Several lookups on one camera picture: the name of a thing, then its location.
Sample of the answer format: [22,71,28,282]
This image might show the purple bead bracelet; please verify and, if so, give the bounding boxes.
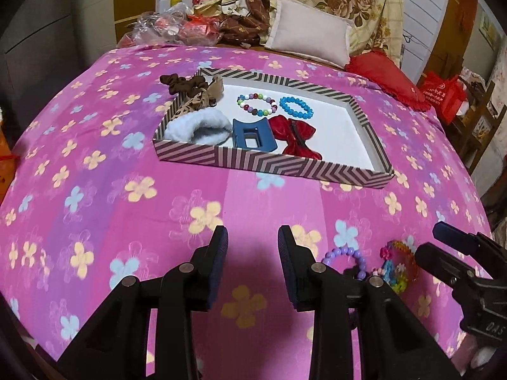
[321,246,369,282]

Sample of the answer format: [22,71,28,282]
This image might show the tan leopard hair bow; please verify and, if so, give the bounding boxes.
[174,75,225,115]

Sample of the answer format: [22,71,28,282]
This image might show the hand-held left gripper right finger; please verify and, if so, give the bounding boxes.
[277,225,462,380]

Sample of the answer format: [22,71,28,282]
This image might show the brown patterned cloth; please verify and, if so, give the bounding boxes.
[218,0,275,47]

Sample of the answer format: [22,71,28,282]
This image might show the white fluffy scrunchie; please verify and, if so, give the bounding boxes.
[164,111,234,144]

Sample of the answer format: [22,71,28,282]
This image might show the clear plastic bags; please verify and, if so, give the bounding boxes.
[131,2,195,47]

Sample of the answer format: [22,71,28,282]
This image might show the multicolour bead bracelet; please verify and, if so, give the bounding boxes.
[236,92,279,118]

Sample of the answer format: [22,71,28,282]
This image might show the blue hair claw clip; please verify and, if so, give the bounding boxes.
[231,118,276,153]

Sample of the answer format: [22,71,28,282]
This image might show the red hat plush toy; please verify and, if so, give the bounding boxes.
[193,0,227,17]

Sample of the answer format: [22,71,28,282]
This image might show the brown scrunchie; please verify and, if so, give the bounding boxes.
[160,73,209,96]

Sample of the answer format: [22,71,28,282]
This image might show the blue bead bracelet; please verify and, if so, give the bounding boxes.
[279,95,316,120]

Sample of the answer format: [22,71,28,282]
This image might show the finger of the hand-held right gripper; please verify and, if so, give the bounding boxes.
[414,242,478,288]
[433,222,497,256]

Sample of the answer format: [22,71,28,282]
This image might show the red shopping bag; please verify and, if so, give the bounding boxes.
[420,70,469,124]

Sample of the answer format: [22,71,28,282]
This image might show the rainbow plastic bracelet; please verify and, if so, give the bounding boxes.
[372,239,419,295]

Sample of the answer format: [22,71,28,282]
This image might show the striped shallow cardboard box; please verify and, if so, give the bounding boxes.
[152,67,395,190]

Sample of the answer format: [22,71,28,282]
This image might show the red wrapped package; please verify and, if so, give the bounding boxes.
[180,16,221,47]

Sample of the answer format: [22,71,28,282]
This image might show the white pillow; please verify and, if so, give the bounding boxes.
[263,0,356,69]

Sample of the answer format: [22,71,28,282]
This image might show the red frilled cushion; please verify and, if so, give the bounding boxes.
[344,49,431,112]

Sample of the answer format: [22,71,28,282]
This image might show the red velvet hair bow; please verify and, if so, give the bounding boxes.
[267,114,324,159]

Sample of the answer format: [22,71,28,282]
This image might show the wooden rack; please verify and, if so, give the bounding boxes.
[452,75,507,175]

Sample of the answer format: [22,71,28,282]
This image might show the pink flowered bedspread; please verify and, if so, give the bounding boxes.
[0,43,497,380]

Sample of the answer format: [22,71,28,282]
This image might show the grey cabinet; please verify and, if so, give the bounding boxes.
[0,0,119,149]

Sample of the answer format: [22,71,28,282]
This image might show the orange plastic basket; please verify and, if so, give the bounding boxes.
[0,138,14,191]

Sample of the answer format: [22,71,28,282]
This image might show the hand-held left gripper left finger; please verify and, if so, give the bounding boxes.
[55,225,229,380]

